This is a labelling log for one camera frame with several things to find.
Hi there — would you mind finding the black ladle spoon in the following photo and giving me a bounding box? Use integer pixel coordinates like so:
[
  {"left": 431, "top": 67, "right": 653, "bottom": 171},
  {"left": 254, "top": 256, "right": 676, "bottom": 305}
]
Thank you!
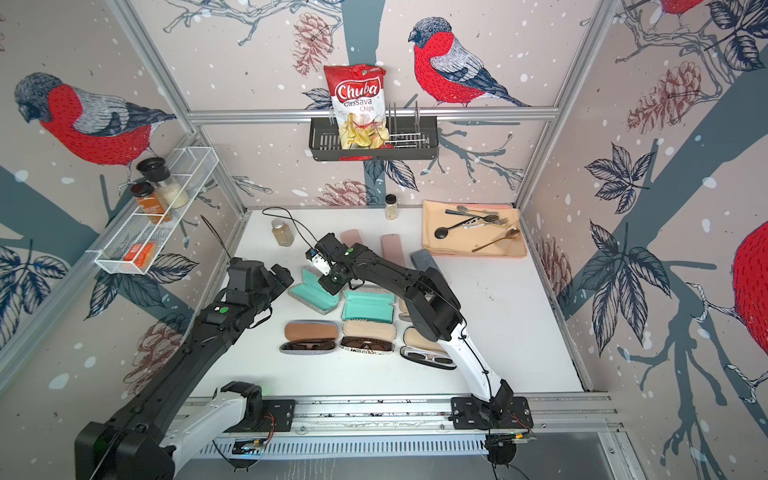
[{"left": 433, "top": 214, "right": 499, "bottom": 239}]

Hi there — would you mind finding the brown case with sunglasses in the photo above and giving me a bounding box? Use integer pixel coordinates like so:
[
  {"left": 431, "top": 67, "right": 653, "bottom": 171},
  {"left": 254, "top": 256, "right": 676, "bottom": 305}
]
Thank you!
[{"left": 279, "top": 320, "right": 339, "bottom": 355}]

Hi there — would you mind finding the silver spoon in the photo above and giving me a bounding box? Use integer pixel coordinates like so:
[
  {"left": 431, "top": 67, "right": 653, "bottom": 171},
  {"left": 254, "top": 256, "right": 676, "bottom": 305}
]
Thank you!
[{"left": 456, "top": 205, "right": 489, "bottom": 216}]

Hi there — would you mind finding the iridescent cutlery piece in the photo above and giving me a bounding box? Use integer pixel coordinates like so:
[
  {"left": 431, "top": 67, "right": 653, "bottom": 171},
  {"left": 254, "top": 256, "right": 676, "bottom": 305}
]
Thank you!
[{"left": 444, "top": 207, "right": 498, "bottom": 217}]

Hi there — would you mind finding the white patterned cutlery handle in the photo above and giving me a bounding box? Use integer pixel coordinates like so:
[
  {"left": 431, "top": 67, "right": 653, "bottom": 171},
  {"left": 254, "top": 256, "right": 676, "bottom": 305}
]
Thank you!
[{"left": 462, "top": 219, "right": 486, "bottom": 230}]

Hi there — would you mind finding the orange spice jar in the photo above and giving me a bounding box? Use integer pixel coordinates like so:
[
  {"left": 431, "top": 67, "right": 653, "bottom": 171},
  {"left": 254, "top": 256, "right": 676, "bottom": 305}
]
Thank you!
[{"left": 130, "top": 182, "right": 169, "bottom": 224}]

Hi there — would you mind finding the grey teal glasses case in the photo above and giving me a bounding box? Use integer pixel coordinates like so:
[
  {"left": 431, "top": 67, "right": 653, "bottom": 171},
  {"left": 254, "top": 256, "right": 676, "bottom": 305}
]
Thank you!
[{"left": 410, "top": 249, "right": 442, "bottom": 273}]

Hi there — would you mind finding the red Chuba chips bag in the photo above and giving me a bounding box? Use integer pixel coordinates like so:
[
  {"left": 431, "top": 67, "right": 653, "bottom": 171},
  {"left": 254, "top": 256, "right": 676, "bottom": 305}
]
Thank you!
[{"left": 324, "top": 64, "right": 390, "bottom": 150}]

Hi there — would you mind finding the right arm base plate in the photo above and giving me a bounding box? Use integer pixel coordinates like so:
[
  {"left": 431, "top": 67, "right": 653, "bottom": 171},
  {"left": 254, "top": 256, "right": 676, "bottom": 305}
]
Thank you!
[{"left": 449, "top": 396, "right": 534, "bottom": 430}]

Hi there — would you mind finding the patterned case with sunglasses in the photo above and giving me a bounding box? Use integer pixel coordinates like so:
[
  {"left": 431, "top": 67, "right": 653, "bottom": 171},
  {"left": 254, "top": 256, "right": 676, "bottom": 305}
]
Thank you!
[{"left": 339, "top": 319, "right": 397, "bottom": 355}]

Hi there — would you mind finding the black wire wall basket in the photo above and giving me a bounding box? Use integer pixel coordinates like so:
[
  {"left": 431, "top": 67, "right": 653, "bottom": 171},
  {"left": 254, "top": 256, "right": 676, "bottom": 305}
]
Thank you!
[{"left": 309, "top": 106, "right": 439, "bottom": 161}]

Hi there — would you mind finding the beige empty open case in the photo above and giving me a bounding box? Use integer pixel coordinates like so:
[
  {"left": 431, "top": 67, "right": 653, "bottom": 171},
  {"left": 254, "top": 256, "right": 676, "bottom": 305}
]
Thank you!
[{"left": 398, "top": 298, "right": 411, "bottom": 322}]

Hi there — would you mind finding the small jar at back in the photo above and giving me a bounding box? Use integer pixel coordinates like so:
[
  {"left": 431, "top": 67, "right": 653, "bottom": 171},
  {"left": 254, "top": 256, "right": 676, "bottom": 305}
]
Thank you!
[{"left": 385, "top": 194, "right": 398, "bottom": 220}]

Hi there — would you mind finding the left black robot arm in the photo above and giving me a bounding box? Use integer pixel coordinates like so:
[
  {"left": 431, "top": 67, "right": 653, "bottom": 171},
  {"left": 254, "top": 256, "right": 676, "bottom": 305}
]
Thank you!
[{"left": 74, "top": 257, "right": 293, "bottom": 479}]

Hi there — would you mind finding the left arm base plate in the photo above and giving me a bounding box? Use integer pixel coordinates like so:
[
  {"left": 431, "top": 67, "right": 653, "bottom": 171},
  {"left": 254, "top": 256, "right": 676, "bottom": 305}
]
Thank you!
[{"left": 225, "top": 399, "right": 296, "bottom": 433}]

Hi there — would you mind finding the brown spice jar on table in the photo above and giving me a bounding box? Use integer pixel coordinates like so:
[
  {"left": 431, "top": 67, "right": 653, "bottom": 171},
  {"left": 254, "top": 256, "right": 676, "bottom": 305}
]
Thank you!
[{"left": 271, "top": 218, "right": 295, "bottom": 247}]

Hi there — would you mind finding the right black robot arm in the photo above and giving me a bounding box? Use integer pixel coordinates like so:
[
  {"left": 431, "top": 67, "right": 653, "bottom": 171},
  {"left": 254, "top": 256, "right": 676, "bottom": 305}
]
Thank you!
[{"left": 305, "top": 233, "right": 514, "bottom": 429}]

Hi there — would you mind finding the small orange box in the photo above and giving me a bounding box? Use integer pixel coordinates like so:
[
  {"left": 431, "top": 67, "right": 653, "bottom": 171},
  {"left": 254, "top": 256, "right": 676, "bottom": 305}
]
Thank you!
[{"left": 123, "top": 242, "right": 156, "bottom": 269}]

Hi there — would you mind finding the white wire wall shelf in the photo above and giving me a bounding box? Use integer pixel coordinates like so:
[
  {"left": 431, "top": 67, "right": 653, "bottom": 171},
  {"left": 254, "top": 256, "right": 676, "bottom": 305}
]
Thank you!
[{"left": 93, "top": 146, "right": 219, "bottom": 275}]

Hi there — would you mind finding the gold spoon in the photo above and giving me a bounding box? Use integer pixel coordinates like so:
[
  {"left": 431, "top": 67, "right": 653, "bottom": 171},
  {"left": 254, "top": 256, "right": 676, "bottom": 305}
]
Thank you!
[{"left": 472, "top": 227, "right": 520, "bottom": 253}]

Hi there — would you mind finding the black case with glasses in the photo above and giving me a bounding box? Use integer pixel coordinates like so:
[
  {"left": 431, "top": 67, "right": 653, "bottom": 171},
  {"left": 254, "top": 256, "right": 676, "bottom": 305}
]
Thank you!
[{"left": 399, "top": 327, "right": 457, "bottom": 371}]

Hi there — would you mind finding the pink glasses case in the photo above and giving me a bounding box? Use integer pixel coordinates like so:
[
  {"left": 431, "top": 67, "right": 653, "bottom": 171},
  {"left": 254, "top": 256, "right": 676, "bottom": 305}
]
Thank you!
[
  {"left": 381, "top": 234, "right": 407, "bottom": 267},
  {"left": 340, "top": 229, "right": 363, "bottom": 247}
]

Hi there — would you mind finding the black lid salt grinder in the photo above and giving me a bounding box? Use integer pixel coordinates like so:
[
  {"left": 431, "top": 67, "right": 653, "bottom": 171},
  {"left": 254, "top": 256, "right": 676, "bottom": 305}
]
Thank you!
[{"left": 137, "top": 157, "right": 189, "bottom": 210}]

